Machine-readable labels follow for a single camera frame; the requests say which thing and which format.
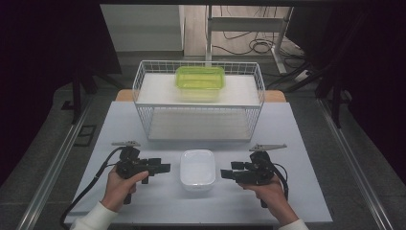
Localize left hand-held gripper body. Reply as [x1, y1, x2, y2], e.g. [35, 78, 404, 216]
[111, 140, 155, 206]

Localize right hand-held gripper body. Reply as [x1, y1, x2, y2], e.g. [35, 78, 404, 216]
[237, 143, 288, 209]

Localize white plastic container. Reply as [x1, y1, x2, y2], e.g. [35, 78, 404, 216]
[179, 149, 216, 193]

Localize white wire shelf rack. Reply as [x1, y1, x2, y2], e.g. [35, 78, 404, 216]
[131, 59, 266, 143]

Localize green translucent plastic container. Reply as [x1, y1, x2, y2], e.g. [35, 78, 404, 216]
[174, 65, 227, 103]

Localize person's left hand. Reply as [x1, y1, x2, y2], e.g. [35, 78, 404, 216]
[101, 165, 150, 213]

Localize person's right hand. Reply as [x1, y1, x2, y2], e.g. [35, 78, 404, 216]
[238, 173, 300, 226]

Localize wooden table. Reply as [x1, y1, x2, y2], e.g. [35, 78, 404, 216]
[115, 88, 287, 104]

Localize dark metal stand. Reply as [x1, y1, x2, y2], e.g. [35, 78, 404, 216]
[313, 60, 353, 129]
[60, 63, 124, 125]

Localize white power strip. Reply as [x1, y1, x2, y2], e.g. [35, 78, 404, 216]
[293, 69, 310, 83]

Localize white cabinet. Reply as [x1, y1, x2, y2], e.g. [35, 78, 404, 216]
[100, 4, 186, 53]

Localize dark curtain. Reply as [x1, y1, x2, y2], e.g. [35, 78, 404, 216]
[0, 0, 123, 186]
[284, 5, 406, 175]

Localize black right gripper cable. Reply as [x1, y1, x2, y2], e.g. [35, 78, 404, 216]
[270, 162, 290, 202]

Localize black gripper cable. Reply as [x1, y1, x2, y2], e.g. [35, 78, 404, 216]
[270, 162, 290, 202]
[59, 146, 124, 230]

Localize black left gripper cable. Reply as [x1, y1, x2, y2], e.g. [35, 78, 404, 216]
[59, 146, 124, 230]

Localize aluminium floor rail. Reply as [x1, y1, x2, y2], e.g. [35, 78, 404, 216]
[317, 98, 395, 230]
[16, 97, 94, 230]

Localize black floor cables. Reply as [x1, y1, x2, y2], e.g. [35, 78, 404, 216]
[212, 5, 305, 56]

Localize white metal desk frame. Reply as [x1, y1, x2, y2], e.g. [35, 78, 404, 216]
[205, 4, 294, 76]

